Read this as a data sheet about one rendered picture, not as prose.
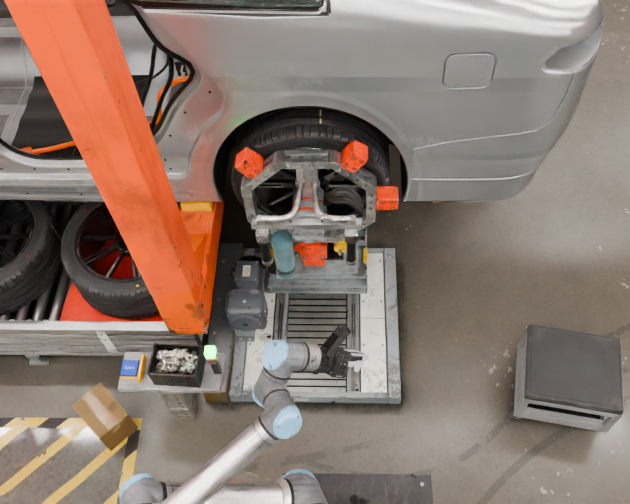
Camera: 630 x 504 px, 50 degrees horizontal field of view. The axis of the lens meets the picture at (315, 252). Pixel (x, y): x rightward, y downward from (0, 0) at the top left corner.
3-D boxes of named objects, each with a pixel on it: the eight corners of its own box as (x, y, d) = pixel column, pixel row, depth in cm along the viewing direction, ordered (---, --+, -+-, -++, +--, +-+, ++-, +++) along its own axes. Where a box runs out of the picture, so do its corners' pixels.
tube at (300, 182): (305, 185, 267) (303, 167, 258) (303, 225, 256) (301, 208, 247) (260, 185, 268) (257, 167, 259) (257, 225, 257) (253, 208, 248)
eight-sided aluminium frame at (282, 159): (374, 231, 302) (378, 148, 256) (374, 243, 298) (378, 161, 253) (253, 231, 305) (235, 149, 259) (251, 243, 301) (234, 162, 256)
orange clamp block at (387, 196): (375, 196, 283) (397, 196, 282) (375, 211, 278) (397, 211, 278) (375, 185, 277) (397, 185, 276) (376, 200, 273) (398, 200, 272)
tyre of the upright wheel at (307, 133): (420, 136, 287) (289, 64, 256) (423, 179, 274) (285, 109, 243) (330, 211, 333) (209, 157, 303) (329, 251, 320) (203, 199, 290)
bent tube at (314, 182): (355, 184, 266) (355, 167, 257) (355, 224, 255) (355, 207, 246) (310, 185, 267) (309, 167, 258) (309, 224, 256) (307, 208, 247)
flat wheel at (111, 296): (197, 195, 357) (188, 166, 337) (220, 300, 321) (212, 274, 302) (71, 225, 350) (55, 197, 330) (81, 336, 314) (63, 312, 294)
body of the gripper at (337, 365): (335, 369, 226) (304, 367, 219) (341, 344, 225) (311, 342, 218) (347, 378, 219) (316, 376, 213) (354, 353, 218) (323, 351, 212)
